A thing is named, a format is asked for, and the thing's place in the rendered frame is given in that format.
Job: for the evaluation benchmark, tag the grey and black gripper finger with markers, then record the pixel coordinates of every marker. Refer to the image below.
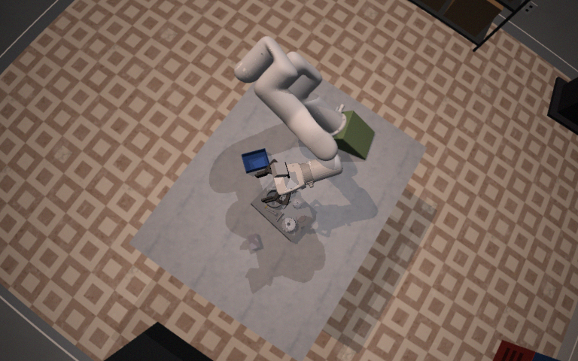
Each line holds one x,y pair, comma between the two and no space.
266,171
276,198

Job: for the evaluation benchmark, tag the white toothed gear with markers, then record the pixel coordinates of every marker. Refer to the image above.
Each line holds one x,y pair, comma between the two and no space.
292,223

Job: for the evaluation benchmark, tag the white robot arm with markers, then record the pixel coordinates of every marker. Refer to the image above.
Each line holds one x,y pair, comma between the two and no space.
295,105

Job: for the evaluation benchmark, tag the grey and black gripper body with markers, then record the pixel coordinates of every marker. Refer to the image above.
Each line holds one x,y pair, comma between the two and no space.
294,184

